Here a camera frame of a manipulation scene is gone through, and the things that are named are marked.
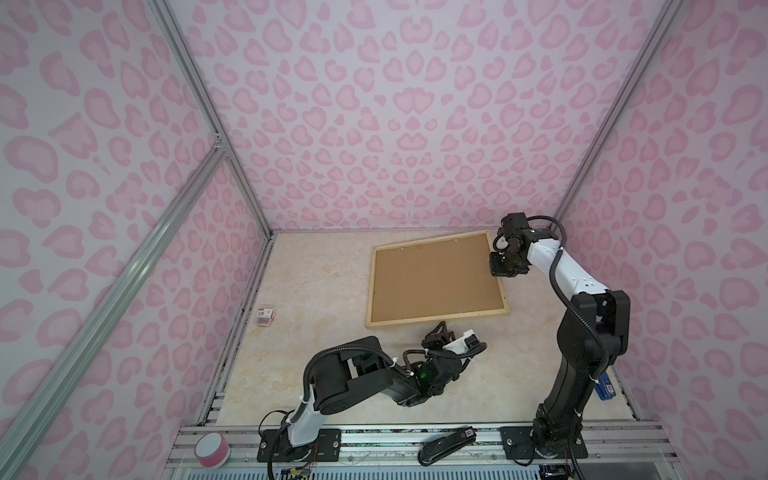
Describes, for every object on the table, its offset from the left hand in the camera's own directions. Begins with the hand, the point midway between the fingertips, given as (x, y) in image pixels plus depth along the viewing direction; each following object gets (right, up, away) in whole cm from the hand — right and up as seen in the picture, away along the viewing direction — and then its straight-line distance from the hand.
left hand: (448, 324), depth 86 cm
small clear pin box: (-57, 0, +9) cm, 57 cm away
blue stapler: (+40, -15, -7) cm, 43 cm away
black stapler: (-4, -25, -15) cm, 30 cm away
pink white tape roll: (-57, -25, -18) cm, 65 cm away
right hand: (+17, +16, +6) cm, 24 cm away
